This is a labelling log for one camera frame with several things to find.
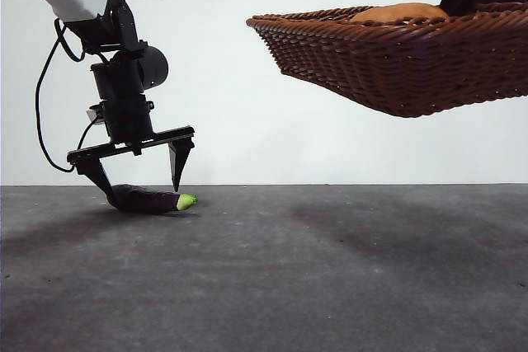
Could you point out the brown wicker basket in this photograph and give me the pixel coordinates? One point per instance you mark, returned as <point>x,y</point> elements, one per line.
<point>392,67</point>

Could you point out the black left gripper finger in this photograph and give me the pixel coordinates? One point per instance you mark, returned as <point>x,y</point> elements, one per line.
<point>94,172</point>
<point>179,162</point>

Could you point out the brown potato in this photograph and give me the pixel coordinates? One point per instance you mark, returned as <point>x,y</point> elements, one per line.
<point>404,12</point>

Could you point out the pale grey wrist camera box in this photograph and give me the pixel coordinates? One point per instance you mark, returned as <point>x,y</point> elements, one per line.
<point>95,115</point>

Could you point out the purple eggplant with green stem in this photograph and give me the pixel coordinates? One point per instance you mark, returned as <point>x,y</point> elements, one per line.
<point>140,201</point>

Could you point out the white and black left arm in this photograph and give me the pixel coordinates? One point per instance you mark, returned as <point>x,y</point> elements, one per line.
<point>123,80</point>

